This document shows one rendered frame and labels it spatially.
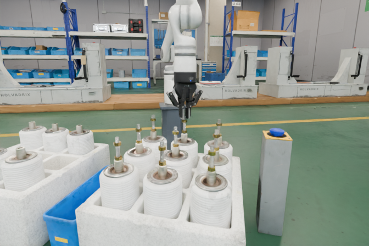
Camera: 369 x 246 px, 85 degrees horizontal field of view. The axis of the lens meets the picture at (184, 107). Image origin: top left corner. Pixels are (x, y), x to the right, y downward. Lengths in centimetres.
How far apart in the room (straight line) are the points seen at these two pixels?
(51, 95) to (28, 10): 755
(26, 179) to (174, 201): 44
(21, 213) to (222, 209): 52
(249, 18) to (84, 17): 630
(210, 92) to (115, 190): 232
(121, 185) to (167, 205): 12
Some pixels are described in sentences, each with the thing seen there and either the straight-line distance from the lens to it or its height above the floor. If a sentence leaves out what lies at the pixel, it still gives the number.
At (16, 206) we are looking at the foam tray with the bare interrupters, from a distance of 73.
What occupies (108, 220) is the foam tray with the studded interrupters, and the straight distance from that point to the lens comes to 55.
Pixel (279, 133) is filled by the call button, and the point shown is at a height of 33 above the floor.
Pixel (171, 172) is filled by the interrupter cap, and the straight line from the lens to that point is 53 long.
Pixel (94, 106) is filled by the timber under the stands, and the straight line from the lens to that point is 266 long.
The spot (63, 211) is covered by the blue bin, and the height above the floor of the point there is 8.
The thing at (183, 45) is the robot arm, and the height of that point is 58.
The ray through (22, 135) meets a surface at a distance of 107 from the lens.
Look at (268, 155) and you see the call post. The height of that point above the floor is 26.
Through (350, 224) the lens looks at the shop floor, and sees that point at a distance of 95.
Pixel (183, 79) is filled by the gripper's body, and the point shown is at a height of 47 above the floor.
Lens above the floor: 51
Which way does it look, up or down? 11 degrees down
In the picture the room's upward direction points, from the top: straight up
